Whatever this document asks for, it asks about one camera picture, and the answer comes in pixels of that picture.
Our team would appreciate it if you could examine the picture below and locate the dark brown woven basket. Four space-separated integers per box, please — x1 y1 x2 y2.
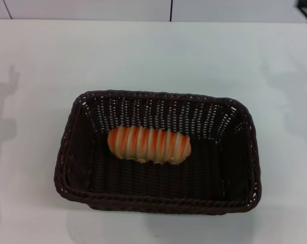
52 89 260 213

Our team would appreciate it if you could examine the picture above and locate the orange striped bread roll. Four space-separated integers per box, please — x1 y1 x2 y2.
107 125 192 165

